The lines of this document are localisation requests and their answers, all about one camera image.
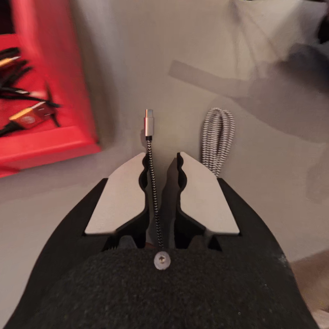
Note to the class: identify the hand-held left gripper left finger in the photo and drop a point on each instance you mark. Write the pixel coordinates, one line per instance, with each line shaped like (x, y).
(120, 203)

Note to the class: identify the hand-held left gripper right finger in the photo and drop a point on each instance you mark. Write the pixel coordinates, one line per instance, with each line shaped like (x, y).
(208, 203)

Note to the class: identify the red storage bin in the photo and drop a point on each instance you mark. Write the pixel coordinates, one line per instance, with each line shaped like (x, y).
(51, 144)

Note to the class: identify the grey desk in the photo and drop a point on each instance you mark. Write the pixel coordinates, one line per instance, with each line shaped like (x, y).
(180, 51)

